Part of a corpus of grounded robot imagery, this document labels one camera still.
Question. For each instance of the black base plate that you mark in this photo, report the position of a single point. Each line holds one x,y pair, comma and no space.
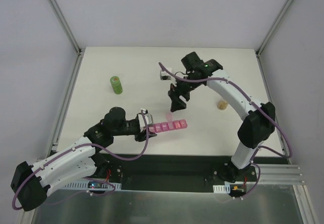
172,173

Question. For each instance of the clear pill bottle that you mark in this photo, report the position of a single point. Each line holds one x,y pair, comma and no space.
222,104

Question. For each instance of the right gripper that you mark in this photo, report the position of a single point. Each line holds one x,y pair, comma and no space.
178,90

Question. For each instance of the right aluminium frame post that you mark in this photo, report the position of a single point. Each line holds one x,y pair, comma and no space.
274,26

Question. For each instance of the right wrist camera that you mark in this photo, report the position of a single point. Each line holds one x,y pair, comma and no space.
164,75

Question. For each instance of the left aluminium frame post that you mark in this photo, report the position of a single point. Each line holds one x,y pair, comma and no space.
65,26

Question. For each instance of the aluminium frame post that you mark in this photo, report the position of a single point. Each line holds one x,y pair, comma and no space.
65,26
274,26

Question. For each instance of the left white cable duct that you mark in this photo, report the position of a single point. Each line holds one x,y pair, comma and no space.
91,185

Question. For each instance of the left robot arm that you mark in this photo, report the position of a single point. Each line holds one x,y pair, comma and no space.
33,183

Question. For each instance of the pink weekly pill organizer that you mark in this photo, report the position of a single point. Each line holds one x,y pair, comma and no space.
169,125

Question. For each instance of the right white cable duct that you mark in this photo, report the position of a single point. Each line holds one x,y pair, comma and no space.
221,189

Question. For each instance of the white cable duct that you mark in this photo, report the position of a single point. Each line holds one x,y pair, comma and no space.
221,189
91,185

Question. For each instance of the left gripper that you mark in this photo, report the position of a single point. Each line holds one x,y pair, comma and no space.
141,132

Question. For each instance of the green cylindrical bottle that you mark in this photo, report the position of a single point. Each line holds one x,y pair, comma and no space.
116,85

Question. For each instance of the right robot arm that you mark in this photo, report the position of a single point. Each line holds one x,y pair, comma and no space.
257,118

